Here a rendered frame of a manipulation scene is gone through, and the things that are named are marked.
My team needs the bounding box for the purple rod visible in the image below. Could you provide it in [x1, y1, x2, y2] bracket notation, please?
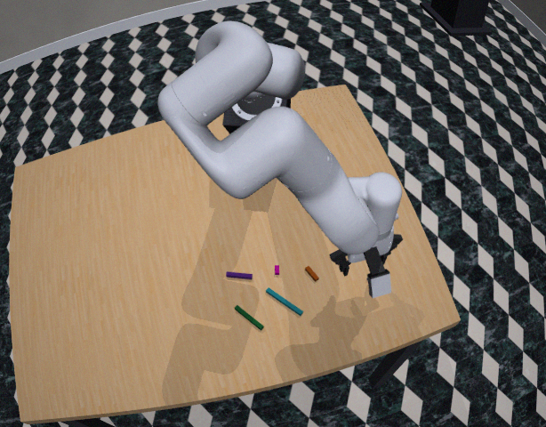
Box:
[226, 271, 253, 279]

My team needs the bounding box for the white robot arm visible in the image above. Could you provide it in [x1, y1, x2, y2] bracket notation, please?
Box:
[157, 21, 402, 298]

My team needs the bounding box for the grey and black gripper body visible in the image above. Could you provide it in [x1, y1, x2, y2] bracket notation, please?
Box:
[348, 226, 394, 263]

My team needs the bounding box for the dark green rod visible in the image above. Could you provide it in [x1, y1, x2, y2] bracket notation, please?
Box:
[235, 305, 264, 330]

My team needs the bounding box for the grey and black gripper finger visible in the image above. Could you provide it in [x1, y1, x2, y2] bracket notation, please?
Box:
[330, 249, 351, 277]
[380, 234, 403, 265]

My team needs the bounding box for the orange rod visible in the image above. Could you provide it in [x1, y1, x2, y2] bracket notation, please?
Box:
[305, 266, 319, 281]

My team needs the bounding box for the turquoise rod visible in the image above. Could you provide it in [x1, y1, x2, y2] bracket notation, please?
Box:
[266, 288, 303, 316]

